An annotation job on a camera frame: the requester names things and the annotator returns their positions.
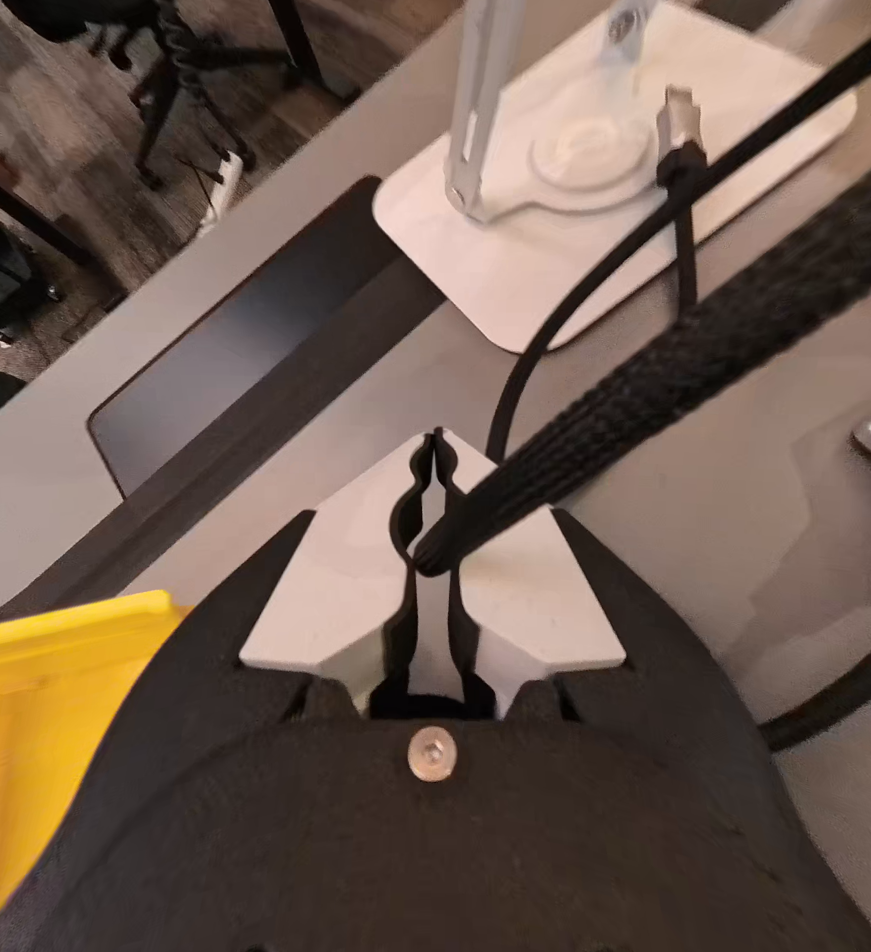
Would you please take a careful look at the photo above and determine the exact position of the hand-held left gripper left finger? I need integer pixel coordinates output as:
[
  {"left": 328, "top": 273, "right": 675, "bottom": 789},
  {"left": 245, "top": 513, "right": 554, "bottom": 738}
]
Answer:
[{"left": 239, "top": 430, "right": 436, "bottom": 676}]

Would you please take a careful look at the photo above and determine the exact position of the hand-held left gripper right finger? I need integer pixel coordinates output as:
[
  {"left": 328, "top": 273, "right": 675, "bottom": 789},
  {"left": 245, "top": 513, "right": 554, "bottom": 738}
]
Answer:
[{"left": 435, "top": 428, "right": 627, "bottom": 681}]

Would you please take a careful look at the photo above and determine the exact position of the black braided HDMI cable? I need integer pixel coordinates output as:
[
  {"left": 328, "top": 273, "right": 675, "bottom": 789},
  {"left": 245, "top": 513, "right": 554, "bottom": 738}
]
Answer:
[{"left": 410, "top": 165, "right": 871, "bottom": 754}]

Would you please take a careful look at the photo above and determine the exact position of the yellow plastic bin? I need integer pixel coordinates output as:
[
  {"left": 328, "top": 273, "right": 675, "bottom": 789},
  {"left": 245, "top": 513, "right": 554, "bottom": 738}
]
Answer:
[{"left": 0, "top": 589, "right": 197, "bottom": 942}]

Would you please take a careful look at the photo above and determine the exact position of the dark tablet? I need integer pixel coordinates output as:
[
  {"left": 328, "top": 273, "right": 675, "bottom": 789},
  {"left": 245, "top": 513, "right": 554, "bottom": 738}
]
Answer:
[{"left": 86, "top": 175, "right": 408, "bottom": 501}]

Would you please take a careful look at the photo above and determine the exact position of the white stand base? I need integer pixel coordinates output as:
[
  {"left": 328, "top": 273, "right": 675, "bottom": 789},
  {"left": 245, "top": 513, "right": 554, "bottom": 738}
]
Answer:
[{"left": 371, "top": 0, "right": 861, "bottom": 356}]

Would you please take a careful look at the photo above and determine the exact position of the black office chair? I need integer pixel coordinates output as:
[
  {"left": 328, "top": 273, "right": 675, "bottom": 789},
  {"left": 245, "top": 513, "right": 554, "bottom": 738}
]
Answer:
[{"left": 0, "top": 0, "right": 259, "bottom": 190}]

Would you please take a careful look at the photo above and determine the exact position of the clear acrylic stand post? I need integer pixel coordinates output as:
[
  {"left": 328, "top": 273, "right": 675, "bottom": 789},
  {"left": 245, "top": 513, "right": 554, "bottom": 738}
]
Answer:
[{"left": 528, "top": 0, "right": 666, "bottom": 198}]

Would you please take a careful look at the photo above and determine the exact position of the white bracket bar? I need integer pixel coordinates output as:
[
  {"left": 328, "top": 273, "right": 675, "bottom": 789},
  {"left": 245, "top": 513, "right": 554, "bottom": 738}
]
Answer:
[{"left": 443, "top": 0, "right": 532, "bottom": 226}]

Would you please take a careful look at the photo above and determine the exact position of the thin black cable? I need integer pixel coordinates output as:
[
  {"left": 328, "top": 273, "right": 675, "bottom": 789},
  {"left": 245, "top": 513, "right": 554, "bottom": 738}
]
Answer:
[{"left": 485, "top": 6, "right": 871, "bottom": 462}]

